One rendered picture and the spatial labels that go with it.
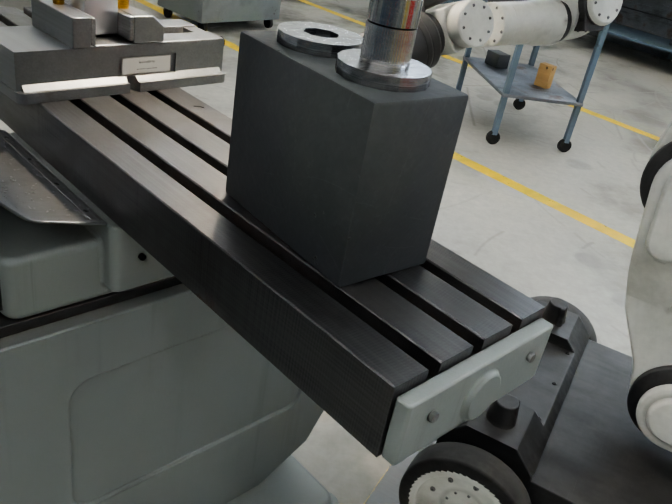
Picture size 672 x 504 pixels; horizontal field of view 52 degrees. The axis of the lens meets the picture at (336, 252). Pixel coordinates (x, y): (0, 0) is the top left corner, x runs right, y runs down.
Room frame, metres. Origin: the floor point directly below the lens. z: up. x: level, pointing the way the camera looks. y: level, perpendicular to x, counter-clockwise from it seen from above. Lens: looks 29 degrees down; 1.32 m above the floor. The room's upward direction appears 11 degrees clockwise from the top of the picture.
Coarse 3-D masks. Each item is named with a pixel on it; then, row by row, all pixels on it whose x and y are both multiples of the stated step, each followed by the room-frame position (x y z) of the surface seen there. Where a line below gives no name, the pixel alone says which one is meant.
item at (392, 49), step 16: (368, 16) 0.64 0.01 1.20; (384, 16) 0.63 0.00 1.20; (400, 16) 0.63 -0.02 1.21; (416, 16) 0.64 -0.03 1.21; (368, 32) 0.64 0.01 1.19; (384, 32) 0.63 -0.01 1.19; (400, 32) 0.63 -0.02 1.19; (416, 32) 0.65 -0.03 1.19; (368, 48) 0.63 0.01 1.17; (384, 48) 0.63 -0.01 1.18; (400, 48) 0.63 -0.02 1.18; (368, 64) 0.63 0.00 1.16; (384, 64) 0.63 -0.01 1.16; (400, 64) 0.63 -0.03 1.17
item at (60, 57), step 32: (32, 0) 1.02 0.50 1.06; (0, 32) 0.96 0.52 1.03; (32, 32) 0.99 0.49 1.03; (64, 32) 0.96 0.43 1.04; (192, 32) 1.15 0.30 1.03; (0, 64) 0.91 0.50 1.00; (32, 64) 0.90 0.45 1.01; (64, 64) 0.94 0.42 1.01; (96, 64) 0.97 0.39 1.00; (128, 64) 1.01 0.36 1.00; (160, 64) 1.06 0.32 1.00; (192, 64) 1.10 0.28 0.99; (32, 96) 0.88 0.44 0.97; (64, 96) 0.92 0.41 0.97; (96, 96) 0.96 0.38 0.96
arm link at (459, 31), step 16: (432, 0) 1.05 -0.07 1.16; (464, 0) 1.05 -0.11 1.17; (480, 0) 1.04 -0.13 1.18; (432, 16) 1.04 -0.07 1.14; (448, 16) 1.04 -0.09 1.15; (464, 16) 1.02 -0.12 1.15; (480, 16) 1.04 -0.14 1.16; (432, 32) 1.01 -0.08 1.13; (448, 32) 1.03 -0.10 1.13; (464, 32) 1.02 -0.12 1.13; (480, 32) 1.03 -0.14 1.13; (432, 48) 1.00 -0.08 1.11; (448, 48) 1.04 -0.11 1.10; (464, 48) 1.05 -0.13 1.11; (432, 64) 1.02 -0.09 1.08
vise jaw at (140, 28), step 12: (120, 12) 1.03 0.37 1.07; (132, 12) 1.04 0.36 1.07; (144, 12) 1.05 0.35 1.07; (120, 24) 1.03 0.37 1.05; (132, 24) 1.01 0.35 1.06; (144, 24) 1.03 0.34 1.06; (156, 24) 1.05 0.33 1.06; (132, 36) 1.02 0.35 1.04; (144, 36) 1.03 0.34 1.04; (156, 36) 1.05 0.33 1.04
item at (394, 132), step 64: (256, 64) 0.70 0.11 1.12; (320, 64) 0.65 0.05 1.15; (256, 128) 0.69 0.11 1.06; (320, 128) 0.61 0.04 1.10; (384, 128) 0.58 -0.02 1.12; (448, 128) 0.63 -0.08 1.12; (256, 192) 0.68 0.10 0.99; (320, 192) 0.60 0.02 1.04; (384, 192) 0.59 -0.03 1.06; (320, 256) 0.59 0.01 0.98; (384, 256) 0.60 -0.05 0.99
